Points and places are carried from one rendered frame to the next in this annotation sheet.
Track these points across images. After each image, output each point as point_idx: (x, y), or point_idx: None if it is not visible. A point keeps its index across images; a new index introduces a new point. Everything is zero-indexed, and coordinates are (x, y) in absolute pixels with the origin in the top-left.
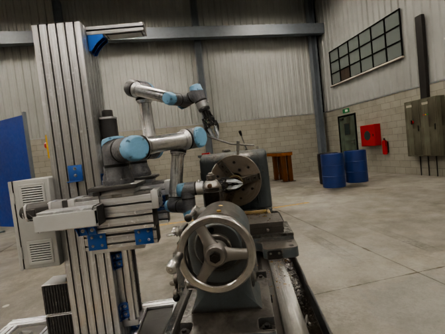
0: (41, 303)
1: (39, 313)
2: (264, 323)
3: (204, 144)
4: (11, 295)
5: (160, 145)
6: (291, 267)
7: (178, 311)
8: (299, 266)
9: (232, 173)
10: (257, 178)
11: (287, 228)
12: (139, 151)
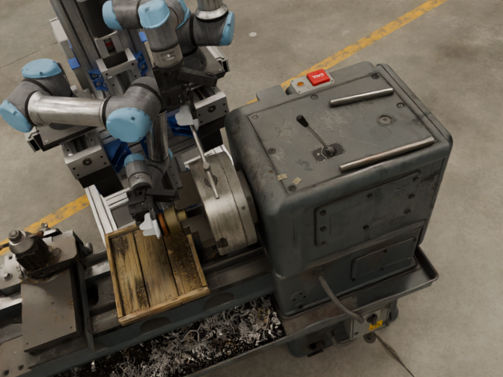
0: (268, 58)
1: (250, 74)
2: None
3: (135, 141)
4: (273, 18)
5: (54, 120)
6: (218, 355)
7: None
8: (202, 369)
9: (181, 203)
10: (203, 246)
11: (49, 354)
12: (16, 125)
